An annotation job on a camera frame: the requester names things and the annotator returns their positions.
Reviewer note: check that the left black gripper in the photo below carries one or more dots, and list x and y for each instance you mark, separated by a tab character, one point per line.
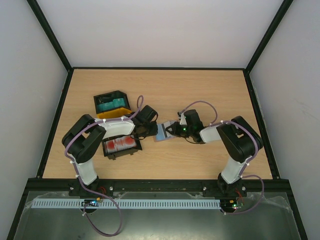
154	132

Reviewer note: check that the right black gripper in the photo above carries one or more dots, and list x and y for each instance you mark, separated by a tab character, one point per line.
177	129

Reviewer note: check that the brown leather card holder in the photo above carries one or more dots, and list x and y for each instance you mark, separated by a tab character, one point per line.
169	130

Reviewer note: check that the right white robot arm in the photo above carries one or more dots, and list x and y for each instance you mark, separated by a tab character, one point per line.
241	141

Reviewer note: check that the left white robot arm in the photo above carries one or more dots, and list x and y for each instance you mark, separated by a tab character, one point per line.
82	141

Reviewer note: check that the red card stack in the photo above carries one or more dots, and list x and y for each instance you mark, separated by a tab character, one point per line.
119	144

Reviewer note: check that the yellow bin with white cards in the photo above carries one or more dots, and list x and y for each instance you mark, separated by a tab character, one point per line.
114	113

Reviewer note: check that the black bin with red cards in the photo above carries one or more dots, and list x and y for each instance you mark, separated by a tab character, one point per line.
131	151

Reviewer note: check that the teal card stack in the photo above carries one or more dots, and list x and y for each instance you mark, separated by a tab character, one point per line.
115	103

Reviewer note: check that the black bin with teal cards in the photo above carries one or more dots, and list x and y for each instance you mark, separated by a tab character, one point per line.
106	97

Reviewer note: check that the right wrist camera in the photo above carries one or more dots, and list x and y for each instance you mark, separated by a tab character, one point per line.
182	118

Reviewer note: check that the black aluminium frame rail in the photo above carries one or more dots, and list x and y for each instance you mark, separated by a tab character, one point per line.
208	188

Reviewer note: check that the light blue slotted cable duct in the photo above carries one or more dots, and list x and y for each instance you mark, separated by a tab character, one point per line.
64	203

